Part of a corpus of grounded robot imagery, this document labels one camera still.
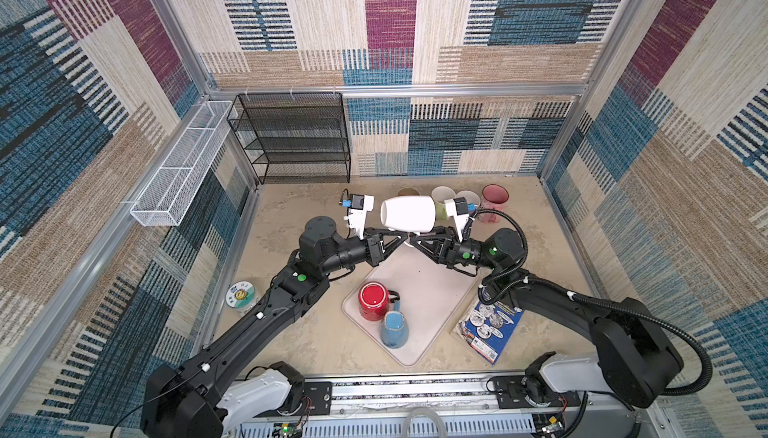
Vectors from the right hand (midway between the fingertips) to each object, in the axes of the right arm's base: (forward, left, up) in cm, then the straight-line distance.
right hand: (410, 243), depth 68 cm
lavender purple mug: (+32, -24, -21) cm, 45 cm away
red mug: (-5, +10, -20) cm, 23 cm away
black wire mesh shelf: (+53, +38, -10) cm, 65 cm away
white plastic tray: (0, -7, -28) cm, 28 cm away
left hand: (0, +1, +4) cm, 4 cm away
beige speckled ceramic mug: (+34, -3, -20) cm, 40 cm away
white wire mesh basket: (+12, +57, +5) cm, 58 cm away
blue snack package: (-11, -22, -26) cm, 36 cm away
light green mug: (+31, -13, -19) cm, 39 cm away
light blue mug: (-12, +4, -23) cm, 26 cm away
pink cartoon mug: (+31, -32, -22) cm, 50 cm away
